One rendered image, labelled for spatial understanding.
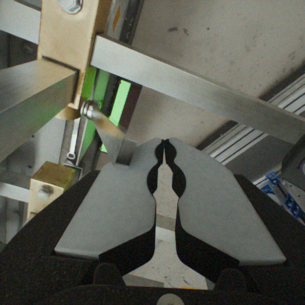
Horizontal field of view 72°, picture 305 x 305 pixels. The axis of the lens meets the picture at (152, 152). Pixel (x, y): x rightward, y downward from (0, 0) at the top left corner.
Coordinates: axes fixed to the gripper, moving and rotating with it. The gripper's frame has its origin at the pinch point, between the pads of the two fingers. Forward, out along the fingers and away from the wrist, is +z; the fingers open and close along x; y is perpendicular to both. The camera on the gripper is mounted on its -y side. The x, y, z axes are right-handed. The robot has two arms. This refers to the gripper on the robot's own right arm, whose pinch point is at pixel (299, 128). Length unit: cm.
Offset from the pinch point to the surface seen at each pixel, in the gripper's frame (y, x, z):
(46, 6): -32.4, 2.3, -4.5
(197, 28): -7, 9, 83
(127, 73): -24.0, -0.9, -3.5
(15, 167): -48, -42, 20
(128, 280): -9.6, -48.5, 1.0
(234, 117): -10.7, -1.0, -3.5
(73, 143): -31.8, -22.2, 11.9
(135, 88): -22.9, -6.5, 12.3
